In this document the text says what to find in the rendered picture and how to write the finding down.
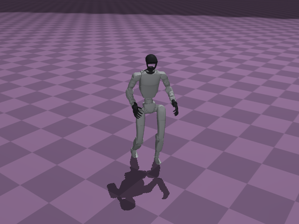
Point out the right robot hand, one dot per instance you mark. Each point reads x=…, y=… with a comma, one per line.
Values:
x=135, y=110

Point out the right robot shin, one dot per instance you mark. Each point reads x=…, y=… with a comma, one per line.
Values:
x=135, y=145

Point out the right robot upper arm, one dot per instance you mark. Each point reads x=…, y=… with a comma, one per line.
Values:
x=135, y=77

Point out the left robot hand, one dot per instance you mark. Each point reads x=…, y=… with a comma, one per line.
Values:
x=174, y=104

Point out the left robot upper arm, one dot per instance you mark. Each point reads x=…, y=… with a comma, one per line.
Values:
x=165, y=81

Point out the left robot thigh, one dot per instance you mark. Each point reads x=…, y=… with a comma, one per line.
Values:
x=161, y=119

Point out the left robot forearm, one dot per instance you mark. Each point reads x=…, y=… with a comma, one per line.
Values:
x=171, y=95

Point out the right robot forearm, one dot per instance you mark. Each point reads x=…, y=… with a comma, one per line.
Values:
x=130, y=97

